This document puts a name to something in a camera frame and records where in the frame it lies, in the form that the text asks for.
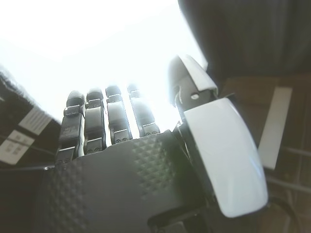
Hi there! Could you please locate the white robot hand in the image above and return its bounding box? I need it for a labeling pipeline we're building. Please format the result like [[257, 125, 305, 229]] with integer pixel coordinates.
[[34, 54, 269, 233]]

